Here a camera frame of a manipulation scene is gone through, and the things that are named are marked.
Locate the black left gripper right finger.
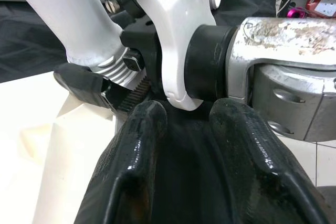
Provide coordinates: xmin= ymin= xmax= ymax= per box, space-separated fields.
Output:
xmin=209 ymin=97 xmax=329 ymax=224

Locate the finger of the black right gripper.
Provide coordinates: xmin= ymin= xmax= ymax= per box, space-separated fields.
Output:
xmin=54 ymin=62 xmax=116 ymax=110

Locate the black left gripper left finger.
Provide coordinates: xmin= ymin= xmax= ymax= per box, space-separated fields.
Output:
xmin=86 ymin=101 xmax=169 ymax=224

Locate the white plastic children table top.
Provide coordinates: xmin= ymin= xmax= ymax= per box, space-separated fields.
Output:
xmin=0 ymin=69 xmax=121 ymax=224

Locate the black cloth table cover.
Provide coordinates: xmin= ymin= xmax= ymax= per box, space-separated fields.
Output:
xmin=0 ymin=0 xmax=336 ymax=224

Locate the magenta metal part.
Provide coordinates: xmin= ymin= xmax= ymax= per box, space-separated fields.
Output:
xmin=287 ymin=7 xmax=308 ymax=19

